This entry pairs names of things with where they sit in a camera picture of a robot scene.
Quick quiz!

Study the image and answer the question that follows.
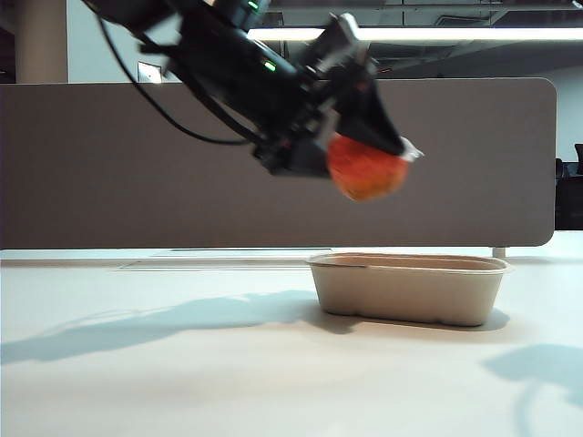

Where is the beige round column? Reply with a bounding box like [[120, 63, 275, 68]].
[[13, 0, 69, 85]]

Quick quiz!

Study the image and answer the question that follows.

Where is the white ceiling light strip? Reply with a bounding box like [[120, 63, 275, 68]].
[[245, 26, 583, 43]]

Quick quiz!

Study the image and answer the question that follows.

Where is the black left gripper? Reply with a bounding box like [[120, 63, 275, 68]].
[[252, 57, 425, 178]]

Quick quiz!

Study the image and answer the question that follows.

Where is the beige paper lunchbox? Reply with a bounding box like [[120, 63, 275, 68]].
[[305, 252, 511, 328]]

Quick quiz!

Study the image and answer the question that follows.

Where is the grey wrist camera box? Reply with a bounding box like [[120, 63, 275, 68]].
[[312, 12, 366, 70]]

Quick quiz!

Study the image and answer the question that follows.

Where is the grey desk divider panel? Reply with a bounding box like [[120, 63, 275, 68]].
[[0, 76, 558, 250]]

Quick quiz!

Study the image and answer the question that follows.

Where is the white wall plate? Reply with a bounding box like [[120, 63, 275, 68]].
[[137, 62, 163, 85]]

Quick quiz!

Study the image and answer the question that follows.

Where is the white table cable flap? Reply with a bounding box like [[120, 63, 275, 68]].
[[107, 259, 315, 273]]

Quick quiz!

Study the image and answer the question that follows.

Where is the orange fruit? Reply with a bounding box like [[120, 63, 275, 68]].
[[326, 134, 409, 203]]

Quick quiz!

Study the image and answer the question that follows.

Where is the black office chair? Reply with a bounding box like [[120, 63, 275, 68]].
[[554, 143, 583, 231]]

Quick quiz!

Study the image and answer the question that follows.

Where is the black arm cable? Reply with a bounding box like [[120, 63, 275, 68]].
[[95, 13, 252, 147]]

